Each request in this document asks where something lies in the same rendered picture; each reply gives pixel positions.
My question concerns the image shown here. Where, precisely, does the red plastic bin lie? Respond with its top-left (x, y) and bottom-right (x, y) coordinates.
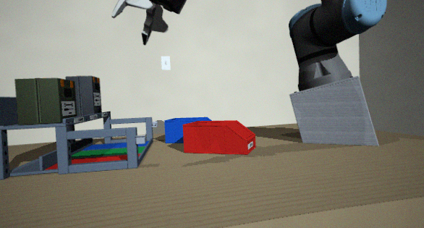
top-left (183, 120), bottom-right (255, 155)

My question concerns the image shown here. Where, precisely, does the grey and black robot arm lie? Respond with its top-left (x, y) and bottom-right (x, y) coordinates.
top-left (289, 0), bottom-right (387, 91)

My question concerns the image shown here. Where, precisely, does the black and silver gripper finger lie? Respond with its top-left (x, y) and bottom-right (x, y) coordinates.
top-left (111, 0), bottom-right (153, 18)
top-left (142, 0), bottom-right (169, 45)

